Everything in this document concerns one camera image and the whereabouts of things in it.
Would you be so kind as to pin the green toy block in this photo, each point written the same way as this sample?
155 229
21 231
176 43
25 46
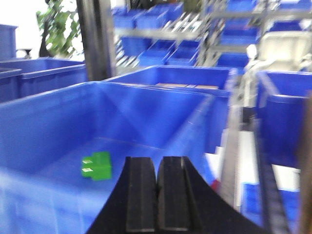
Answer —
98 166

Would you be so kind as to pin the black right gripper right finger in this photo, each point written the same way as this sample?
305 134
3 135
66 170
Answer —
188 205

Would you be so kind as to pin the blue bin far left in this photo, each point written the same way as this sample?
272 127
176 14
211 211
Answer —
24 77

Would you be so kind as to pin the large blue plastic bin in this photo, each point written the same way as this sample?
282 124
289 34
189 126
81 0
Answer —
44 137

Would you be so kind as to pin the green leafy plant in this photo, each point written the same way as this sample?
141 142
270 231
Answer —
59 28

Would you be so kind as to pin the metal shelf with blue bins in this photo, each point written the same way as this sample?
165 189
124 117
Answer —
151 32

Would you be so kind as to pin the blue bin behind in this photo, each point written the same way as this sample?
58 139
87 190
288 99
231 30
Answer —
216 81

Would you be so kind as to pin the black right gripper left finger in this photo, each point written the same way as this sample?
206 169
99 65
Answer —
131 206

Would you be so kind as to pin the blue bin right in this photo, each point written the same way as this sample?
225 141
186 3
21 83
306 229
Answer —
280 105

